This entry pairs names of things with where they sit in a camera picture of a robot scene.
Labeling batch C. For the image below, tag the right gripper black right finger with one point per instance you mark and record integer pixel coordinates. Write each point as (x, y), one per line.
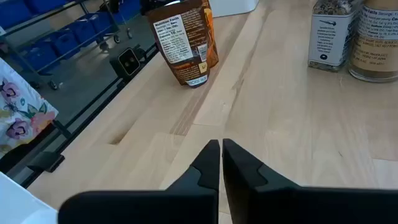
(280, 205)

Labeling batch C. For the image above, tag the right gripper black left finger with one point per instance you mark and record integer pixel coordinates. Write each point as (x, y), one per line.
(186, 205)

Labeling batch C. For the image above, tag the brown orange taco seasoning packet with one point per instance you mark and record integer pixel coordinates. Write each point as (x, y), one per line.
(183, 40)
(212, 37)

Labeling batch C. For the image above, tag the bagel sesame seasoning glass jar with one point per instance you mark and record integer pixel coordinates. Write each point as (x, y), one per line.
(329, 37)

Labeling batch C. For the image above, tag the tan-lidded glass spice jar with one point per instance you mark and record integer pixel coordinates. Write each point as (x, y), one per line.
(376, 46)

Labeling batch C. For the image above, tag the white plastic bin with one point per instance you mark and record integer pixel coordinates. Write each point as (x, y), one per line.
(233, 7)
(18, 202)

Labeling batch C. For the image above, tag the metal wheeled cart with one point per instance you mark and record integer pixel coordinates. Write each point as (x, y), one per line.
(116, 38)

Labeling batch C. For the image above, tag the floral patterned cloth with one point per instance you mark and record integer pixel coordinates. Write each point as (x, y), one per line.
(21, 105)

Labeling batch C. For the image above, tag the blue plastic storage bin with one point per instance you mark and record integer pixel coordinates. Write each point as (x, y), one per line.
(12, 12)
(63, 42)
(40, 56)
(90, 26)
(46, 4)

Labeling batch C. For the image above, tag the black aluminium table frame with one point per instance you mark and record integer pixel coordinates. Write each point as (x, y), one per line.
(46, 160)

